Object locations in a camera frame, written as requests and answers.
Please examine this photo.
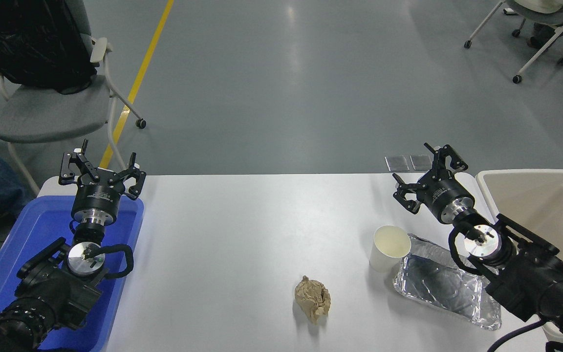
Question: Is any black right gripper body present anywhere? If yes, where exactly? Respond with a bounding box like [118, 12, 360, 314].
[419, 170, 476, 224]

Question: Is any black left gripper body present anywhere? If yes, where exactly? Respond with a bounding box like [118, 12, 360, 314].
[72, 170, 125, 216]

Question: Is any white paper cup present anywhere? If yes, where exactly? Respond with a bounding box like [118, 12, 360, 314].
[369, 225, 411, 273]

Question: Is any grey metal floor plate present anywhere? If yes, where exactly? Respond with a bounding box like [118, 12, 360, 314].
[385, 155, 410, 172]
[410, 154, 434, 171]

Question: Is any grey wheeled office chair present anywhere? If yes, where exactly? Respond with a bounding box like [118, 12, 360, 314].
[0, 0, 147, 196]
[464, 0, 563, 84]

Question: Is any blue plastic tray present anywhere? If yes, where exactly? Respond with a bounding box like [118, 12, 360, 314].
[0, 196, 144, 352]

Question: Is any silver foil tray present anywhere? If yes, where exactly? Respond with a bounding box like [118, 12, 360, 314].
[393, 233, 503, 331]

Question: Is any large pale plastic bin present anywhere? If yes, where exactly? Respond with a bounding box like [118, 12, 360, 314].
[476, 169, 563, 345]

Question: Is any black jacket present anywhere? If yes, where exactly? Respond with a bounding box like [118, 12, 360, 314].
[0, 0, 97, 95]

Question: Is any crumpled tan paper ball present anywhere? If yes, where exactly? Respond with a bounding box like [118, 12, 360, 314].
[294, 275, 331, 324]

